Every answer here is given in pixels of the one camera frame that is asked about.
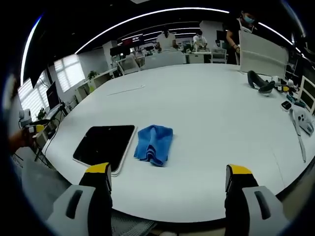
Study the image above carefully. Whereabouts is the black computer monitor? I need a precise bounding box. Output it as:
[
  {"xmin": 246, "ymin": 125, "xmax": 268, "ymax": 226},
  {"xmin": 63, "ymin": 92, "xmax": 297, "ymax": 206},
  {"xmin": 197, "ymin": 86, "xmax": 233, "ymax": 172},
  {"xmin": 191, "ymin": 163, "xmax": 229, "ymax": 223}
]
[{"xmin": 46, "ymin": 81, "xmax": 62, "ymax": 111}]

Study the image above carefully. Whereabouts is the black mirror with white frame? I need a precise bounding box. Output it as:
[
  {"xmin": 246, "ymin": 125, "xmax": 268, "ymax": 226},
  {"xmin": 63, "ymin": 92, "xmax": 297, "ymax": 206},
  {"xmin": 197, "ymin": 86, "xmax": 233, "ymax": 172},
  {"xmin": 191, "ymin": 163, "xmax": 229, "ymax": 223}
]
[{"xmin": 72, "ymin": 125, "xmax": 138, "ymax": 177}]

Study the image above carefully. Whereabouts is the white handheld device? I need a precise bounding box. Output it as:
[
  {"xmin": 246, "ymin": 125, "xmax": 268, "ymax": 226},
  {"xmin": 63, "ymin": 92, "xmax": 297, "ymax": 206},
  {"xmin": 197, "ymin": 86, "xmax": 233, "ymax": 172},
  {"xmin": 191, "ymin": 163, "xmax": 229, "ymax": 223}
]
[{"xmin": 292, "ymin": 108, "xmax": 315, "ymax": 136}]

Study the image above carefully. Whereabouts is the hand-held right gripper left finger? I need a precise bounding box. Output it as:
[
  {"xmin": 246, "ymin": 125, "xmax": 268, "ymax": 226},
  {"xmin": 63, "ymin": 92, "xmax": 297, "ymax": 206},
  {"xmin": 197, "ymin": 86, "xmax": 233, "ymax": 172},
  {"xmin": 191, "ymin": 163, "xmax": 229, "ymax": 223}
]
[{"xmin": 46, "ymin": 162, "xmax": 114, "ymax": 236}]

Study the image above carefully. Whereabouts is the white gripper with yellow tip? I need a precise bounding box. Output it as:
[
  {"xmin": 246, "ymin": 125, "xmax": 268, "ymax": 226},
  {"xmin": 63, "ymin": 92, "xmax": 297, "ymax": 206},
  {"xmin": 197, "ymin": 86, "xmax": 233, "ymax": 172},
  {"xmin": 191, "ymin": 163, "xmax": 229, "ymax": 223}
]
[{"xmin": 271, "ymin": 76, "xmax": 295, "ymax": 93}]

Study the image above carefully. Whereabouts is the white framed panel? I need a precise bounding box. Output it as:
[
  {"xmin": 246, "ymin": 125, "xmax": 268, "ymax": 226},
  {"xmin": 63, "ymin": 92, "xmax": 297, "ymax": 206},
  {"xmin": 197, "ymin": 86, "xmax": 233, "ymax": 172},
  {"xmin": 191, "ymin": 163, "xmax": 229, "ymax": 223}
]
[{"xmin": 298, "ymin": 75, "xmax": 315, "ymax": 117}]

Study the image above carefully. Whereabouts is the blue cleaning cloth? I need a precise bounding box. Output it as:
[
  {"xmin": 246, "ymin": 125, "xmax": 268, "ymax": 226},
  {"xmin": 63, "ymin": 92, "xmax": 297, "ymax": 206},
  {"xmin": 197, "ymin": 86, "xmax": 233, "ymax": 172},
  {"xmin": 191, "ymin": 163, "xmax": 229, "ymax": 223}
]
[{"xmin": 133, "ymin": 124, "xmax": 174, "ymax": 168}]

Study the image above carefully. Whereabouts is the small white box device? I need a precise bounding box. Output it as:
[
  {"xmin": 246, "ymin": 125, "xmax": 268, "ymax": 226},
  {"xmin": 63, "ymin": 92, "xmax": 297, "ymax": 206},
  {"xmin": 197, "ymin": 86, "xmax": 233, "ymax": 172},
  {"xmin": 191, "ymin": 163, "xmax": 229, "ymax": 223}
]
[{"xmin": 281, "ymin": 100, "xmax": 293, "ymax": 113}]

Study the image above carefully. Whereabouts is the black neck-worn headset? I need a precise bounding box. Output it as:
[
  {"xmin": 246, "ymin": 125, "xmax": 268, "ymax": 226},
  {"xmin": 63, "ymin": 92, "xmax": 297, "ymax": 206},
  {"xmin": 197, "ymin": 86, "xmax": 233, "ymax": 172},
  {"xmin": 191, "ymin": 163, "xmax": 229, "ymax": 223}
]
[{"xmin": 247, "ymin": 70, "xmax": 276, "ymax": 95}]

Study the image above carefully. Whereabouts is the white desk divider panel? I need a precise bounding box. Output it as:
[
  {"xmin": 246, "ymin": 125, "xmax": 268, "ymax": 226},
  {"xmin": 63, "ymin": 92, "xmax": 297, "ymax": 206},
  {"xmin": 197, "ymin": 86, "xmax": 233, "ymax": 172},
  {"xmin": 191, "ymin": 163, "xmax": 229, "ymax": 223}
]
[{"xmin": 144, "ymin": 52, "xmax": 186, "ymax": 70}]

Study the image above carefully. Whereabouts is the person's left hand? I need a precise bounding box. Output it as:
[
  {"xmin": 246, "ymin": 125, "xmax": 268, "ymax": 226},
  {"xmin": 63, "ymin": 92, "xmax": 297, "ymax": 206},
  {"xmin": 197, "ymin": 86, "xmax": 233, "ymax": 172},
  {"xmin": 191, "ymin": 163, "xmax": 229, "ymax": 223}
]
[{"xmin": 9, "ymin": 128, "xmax": 36, "ymax": 148}]

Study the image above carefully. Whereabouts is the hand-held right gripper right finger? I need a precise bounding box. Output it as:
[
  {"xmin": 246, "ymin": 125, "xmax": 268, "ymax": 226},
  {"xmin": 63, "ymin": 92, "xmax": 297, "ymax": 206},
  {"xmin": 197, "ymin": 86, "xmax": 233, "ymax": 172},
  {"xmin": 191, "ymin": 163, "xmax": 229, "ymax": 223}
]
[{"xmin": 224, "ymin": 164, "xmax": 291, "ymax": 236}]

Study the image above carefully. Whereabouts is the white chair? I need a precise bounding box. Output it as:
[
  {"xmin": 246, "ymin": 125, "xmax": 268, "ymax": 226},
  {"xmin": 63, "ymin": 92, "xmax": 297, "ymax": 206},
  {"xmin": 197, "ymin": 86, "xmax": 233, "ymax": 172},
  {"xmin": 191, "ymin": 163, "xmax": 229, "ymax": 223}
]
[{"xmin": 211, "ymin": 48, "xmax": 228, "ymax": 64}]

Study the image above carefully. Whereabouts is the white partition board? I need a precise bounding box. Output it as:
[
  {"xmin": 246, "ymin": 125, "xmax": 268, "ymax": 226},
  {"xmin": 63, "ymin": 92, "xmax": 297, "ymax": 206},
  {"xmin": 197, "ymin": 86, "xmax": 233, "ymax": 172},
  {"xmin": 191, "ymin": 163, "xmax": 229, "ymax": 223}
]
[{"xmin": 238, "ymin": 29, "xmax": 289, "ymax": 80}]

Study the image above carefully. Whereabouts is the white strap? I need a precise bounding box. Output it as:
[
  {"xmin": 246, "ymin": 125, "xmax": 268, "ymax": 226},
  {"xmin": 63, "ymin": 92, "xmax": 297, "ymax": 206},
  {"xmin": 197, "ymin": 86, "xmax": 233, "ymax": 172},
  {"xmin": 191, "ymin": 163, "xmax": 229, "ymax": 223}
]
[{"xmin": 289, "ymin": 109, "xmax": 307, "ymax": 163}]

